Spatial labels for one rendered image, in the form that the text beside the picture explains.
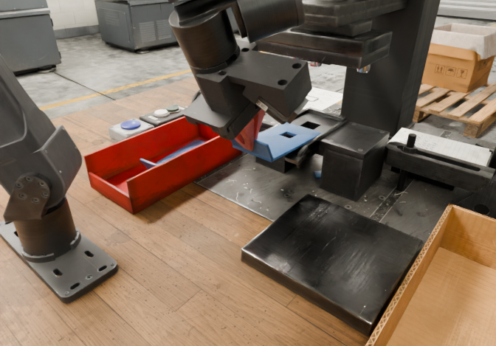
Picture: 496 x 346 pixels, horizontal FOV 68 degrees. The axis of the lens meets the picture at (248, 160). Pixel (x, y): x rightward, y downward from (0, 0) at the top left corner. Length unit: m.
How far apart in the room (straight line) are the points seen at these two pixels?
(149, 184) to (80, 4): 6.91
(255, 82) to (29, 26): 4.73
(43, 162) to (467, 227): 0.49
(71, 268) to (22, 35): 4.59
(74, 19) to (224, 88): 7.04
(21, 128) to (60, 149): 0.05
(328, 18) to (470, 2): 9.46
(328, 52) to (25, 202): 0.42
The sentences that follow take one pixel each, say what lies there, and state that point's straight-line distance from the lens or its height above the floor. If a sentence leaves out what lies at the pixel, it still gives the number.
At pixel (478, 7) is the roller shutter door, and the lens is 9.93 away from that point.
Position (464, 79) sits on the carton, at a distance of 3.91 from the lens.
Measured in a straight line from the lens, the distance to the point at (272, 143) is 0.55.
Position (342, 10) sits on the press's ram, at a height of 1.18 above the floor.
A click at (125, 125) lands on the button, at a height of 0.94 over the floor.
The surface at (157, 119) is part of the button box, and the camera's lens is 0.82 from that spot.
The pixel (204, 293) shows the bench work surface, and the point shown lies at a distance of 0.45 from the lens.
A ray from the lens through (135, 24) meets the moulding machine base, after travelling 5.60.
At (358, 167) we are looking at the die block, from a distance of 0.57.
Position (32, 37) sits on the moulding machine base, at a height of 0.42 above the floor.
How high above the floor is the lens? 1.24
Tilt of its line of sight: 29 degrees down
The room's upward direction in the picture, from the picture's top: straight up
